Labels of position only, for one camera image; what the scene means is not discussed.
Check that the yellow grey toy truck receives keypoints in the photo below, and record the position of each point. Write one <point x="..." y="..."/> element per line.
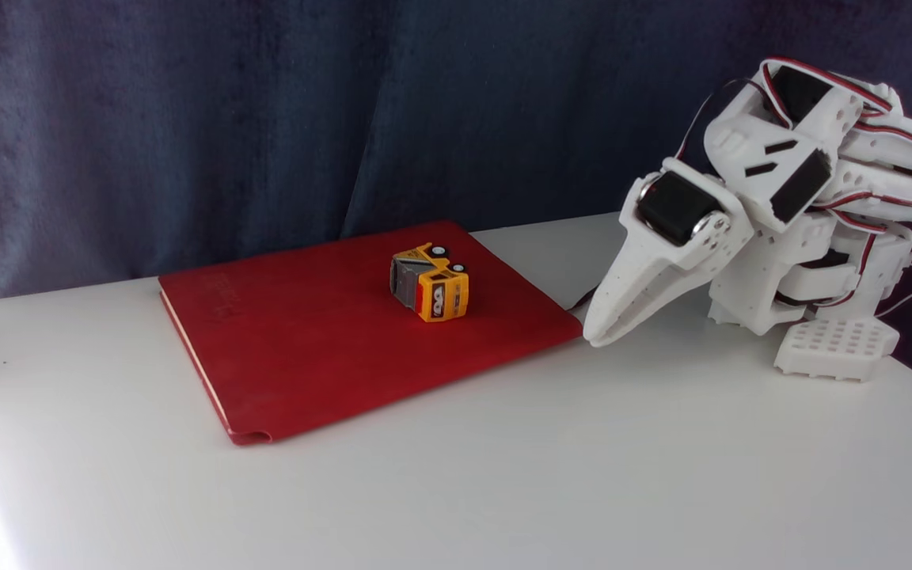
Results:
<point x="440" y="293"/>

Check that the red notebook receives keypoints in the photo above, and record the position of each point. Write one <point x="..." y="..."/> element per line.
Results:
<point x="305" y="348"/>

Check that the dark blue curtain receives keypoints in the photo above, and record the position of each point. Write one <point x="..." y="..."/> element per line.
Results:
<point x="187" y="119"/>

